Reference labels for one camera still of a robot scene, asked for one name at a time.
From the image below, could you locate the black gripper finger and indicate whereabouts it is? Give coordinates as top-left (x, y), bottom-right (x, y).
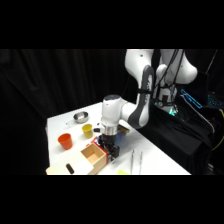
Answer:
top-left (100, 144), bottom-right (111, 155)
top-left (111, 148), bottom-right (121, 160)

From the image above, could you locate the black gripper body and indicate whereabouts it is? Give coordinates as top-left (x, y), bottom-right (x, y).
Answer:
top-left (97, 132), bottom-right (121, 152)

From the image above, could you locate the wooden drawer with black handle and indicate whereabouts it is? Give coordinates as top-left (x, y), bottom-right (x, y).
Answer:
top-left (80, 141), bottom-right (116, 176)

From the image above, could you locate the light wooden drawer cabinet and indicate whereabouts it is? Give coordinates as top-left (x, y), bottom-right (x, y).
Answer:
top-left (45, 148), bottom-right (95, 176)

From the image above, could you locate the red and blue marker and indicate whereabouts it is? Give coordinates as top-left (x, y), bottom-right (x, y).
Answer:
top-left (85, 135), bottom-right (101, 148)

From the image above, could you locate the thin metal rod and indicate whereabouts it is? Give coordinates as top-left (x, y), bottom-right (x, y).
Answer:
top-left (138, 150), bottom-right (144, 175)
top-left (130, 148), bottom-right (136, 175)

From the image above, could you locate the yellow plastic cup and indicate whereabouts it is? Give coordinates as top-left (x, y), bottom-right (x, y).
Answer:
top-left (81, 123), bottom-right (95, 140)

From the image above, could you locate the small steel measuring pan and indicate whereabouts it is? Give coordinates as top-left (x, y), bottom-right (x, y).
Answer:
top-left (65, 111), bottom-right (90, 126)

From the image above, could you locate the orange plastic cup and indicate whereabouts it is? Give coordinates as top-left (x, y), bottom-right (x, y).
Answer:
top-left (57, 132), bottom-right (74, 151)

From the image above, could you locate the small black cylinder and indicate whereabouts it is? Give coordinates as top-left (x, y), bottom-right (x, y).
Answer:
top-left (65, 162), bottom-right (75, 175)

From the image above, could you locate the black cloth covered stand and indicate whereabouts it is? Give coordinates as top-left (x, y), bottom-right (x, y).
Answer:
top-left (128, 99), bottom-right (215, 176)

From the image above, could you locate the black curtain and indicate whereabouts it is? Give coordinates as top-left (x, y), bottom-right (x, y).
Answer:
top-left (0, 49), bottom-right (224, 176)

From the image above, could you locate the laptop with blue glow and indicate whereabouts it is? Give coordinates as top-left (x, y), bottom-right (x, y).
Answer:
top-left (180, 71), bottom-right (224, 111)

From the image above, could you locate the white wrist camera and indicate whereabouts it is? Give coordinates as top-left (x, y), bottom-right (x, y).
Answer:
top-left (92, 123), bottom-right (103, 133)

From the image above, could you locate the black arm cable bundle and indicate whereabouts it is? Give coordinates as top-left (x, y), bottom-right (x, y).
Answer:
top-left (151, 49), bottom-right (186, 108)

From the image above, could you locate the yellow cable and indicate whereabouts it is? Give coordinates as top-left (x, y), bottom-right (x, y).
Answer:
top-left (211, 107), bottom-right (224, 152)

